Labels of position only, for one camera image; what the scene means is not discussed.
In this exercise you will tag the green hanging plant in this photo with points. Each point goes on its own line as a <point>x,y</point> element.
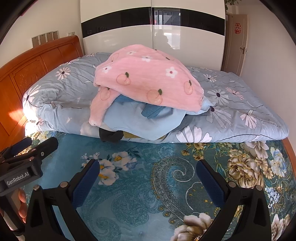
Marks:
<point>231,2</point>

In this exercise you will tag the white garment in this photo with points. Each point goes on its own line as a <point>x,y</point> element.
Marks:
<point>89,129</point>

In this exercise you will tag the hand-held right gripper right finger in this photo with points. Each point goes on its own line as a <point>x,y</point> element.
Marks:
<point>211,185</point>

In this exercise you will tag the yellow garment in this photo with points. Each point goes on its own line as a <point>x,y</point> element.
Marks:
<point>129,135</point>

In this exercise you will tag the wooden bed footboard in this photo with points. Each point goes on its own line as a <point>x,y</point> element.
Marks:
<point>289,146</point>

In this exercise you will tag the black garment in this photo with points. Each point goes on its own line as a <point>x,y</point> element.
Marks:
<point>111,135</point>

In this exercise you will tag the person's left hand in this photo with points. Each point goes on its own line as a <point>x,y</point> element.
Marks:
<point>22,204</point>

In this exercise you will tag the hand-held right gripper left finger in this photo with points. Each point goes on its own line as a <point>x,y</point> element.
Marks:
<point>85,185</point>

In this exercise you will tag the white wardrobe with black band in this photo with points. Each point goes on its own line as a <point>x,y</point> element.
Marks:
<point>129,39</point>

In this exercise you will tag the blue garment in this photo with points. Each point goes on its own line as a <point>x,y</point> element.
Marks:
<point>152,112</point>

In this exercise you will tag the wooden bed headboard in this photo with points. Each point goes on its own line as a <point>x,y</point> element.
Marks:
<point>27,69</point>

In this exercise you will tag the pink peach-print fleece garment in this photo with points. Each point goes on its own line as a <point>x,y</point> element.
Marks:
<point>150,76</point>

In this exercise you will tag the teal floral blanket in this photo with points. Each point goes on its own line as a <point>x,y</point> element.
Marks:
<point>150,166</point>

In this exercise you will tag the grey-blue daisy-print duvet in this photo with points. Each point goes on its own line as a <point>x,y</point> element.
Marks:
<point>69,92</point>

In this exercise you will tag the beige room door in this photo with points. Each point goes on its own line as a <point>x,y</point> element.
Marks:
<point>234,51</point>

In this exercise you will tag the pile of clothes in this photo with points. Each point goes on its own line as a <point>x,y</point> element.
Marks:
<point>138,125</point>

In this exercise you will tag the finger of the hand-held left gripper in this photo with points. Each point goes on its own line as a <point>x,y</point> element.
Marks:
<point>20,144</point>
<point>44,148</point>

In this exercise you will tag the red door decoration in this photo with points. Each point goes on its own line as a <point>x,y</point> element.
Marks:
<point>237,27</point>

